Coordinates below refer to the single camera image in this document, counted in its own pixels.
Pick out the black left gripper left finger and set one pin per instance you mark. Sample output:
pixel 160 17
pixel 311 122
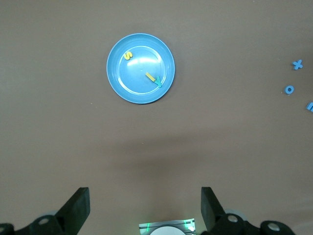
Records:
pixel 73 213

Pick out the blue letter m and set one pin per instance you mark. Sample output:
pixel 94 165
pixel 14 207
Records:
pixel 310 106

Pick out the yellow letter s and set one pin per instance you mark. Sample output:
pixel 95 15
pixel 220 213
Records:
pixel 127 55

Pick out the brown table cover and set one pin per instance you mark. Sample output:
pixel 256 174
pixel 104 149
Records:
pixel 49 122

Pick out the blue letter x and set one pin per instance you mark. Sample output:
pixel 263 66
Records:
pixel 297 64

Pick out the blue letter o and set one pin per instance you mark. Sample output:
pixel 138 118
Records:
pixel 286 89

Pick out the blue plate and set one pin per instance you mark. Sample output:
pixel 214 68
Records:
pixel 137 83

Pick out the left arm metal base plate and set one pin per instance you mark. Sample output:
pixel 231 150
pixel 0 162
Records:
pixel 144 224

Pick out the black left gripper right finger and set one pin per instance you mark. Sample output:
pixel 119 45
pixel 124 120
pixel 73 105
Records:
pixel 211 213

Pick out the yellow letter k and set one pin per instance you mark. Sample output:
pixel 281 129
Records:
pixel 149 77

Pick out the teal letter y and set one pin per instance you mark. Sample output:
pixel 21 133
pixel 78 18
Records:
pixel 158 82

